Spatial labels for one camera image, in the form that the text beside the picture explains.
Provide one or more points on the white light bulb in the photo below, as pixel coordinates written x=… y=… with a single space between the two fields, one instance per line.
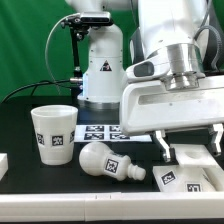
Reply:
x=97 y=159

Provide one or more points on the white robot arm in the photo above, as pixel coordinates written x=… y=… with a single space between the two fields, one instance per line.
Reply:
x=166 y=88

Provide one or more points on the black camera on stand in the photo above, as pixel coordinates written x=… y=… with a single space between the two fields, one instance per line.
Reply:
x=88 y=19

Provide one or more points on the white marker tag sheet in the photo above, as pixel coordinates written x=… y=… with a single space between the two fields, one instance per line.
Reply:
x=105 y=133

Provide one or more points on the white front rail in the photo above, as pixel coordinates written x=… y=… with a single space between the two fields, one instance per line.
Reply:
x=110 y=206

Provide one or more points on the white lamp base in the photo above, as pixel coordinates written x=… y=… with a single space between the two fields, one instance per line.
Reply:
x=196 y=171

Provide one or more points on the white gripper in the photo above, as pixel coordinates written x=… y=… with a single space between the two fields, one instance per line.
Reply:
x=148 y=106

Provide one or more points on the white rail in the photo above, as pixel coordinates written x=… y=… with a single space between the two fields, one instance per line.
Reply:
x=110 y=206
x=3 y=164

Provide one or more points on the white lamp shade cup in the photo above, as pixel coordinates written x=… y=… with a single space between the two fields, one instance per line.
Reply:
x=54 y=127

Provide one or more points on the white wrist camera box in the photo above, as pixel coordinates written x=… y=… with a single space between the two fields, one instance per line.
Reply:
x=154 y=67

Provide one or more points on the white left rail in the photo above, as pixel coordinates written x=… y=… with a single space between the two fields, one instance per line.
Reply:
x=3 y=164

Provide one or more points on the black camera stand pole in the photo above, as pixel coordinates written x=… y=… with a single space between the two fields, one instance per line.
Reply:
x=77 y=79

